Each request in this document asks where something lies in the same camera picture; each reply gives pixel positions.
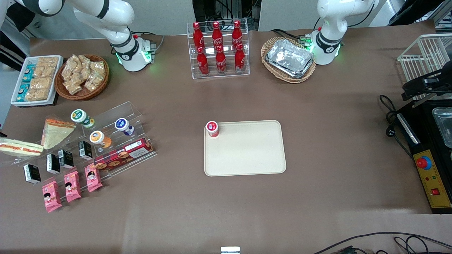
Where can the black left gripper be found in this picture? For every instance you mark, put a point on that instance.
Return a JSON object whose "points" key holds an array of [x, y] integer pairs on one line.
{"points": [[436, 80]]}

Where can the long sandwich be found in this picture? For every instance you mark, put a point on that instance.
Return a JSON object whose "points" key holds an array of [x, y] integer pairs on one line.
{"points": [[21, 147]]}

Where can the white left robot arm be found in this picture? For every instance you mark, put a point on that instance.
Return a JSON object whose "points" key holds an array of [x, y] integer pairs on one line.
{"points": [[328, 24]]}

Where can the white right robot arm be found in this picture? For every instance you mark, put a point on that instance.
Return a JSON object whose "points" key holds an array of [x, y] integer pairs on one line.
{"points": [[106, 17]]}

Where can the cream plastic tray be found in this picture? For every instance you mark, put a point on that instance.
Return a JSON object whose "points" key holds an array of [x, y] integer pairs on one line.
{"points": [[247, 151]]}

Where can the triangle wrapped sandwich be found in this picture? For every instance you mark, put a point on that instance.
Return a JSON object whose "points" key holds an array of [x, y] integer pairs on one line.
{"points": [[54, 135]]}

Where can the grey metal lid bar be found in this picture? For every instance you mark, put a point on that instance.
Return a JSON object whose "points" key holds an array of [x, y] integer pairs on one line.
{"points": [[429, 99]]}

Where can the steel pan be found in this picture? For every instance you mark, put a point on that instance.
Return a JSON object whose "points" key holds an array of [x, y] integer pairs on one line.
{"points": [[444, 125]]}

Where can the black food warmer appliance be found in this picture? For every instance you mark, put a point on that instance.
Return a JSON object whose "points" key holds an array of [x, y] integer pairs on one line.
{"points": [[423, 141]]}

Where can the red emergency stop knob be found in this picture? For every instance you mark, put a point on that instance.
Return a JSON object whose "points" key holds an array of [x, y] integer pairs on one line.
{"points": [[423, 162]]}

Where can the yellow control panel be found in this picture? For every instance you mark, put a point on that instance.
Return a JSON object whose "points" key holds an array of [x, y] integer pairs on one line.
{"points": [[432, 180]]}

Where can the foil container stack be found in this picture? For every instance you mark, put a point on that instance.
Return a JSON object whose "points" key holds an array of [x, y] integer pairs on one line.
{"points": [[289, 58]]}

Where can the light wicker basket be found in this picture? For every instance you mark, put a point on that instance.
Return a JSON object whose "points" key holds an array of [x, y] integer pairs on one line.
{"points": [[282, 78]]}

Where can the clear acrylic bottle rack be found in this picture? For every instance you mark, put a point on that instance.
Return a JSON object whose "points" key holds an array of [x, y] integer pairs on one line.
{"points": [[243, 67]]}

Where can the red cola bottle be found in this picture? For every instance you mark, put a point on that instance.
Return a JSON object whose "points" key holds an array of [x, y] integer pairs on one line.
{"points": [[239, 60], [197, 35], [237, 33], [216, 35], [221, 62], [202, 63]]}

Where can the red lid small jar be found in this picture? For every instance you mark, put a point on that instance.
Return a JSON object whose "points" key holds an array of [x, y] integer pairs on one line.
{"points": [[212, 127]]}

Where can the black background equipment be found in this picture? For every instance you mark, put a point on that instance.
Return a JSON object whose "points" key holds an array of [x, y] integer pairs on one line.
{"points": [[208, 10]]}

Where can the small white box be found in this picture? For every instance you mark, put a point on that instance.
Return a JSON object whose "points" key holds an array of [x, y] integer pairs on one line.
{"points": [[230, 250]]}

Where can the blue lid bottle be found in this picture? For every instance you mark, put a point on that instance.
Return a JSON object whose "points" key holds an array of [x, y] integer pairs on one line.
{"points": [[123, 125]]}

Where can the clear acrylic display stand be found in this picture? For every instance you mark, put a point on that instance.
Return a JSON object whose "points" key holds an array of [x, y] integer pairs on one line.
{"points": [[116, 111]]}

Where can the red cookie box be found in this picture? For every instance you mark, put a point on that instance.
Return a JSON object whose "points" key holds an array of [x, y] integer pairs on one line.
{"points": [[123, 155]]}

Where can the clear wrapped brittle pack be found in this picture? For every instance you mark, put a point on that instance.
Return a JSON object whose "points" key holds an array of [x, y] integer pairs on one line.
{"points": [[69, 68], [83, 61], [92, 82], [99, 67], [73, 87]]}

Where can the orange lid bottle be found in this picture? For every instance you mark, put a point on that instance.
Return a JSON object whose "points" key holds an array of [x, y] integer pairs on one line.
{"points": [[99, 138]]}

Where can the brown wicker basket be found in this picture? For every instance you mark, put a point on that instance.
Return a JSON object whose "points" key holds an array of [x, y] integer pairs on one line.
{"points": [[88, 95]]}

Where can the pink snack pack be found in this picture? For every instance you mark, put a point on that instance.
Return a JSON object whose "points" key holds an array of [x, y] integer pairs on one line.
{"points": [[51, 195], [72, 186], [93, 177]]}

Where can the green lid bottle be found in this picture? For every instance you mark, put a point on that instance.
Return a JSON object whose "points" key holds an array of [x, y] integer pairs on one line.
{"points": [[80, 116]]}

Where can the small black carton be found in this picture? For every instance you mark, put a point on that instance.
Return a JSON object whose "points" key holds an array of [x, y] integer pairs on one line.
{"points": [[85, 150], [53, 163], [31, 173], [66, 158]]}

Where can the brown cracker pack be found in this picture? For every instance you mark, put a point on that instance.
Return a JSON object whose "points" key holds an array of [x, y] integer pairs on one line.
{"points": [[37, 94], [45, 71], [48, 61], [41, 83]]}

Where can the blue snack pack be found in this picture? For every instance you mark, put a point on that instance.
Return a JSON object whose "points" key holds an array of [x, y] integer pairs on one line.
{"points": [[28, 73], [23, 92]]}

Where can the white rectangular bin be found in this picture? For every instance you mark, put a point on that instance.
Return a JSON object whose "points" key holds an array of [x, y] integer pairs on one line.
{"points": [[17, 84]]}

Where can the red rocker switch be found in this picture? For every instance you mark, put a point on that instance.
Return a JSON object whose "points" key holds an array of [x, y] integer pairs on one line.
{"points": [[435, 192]]}

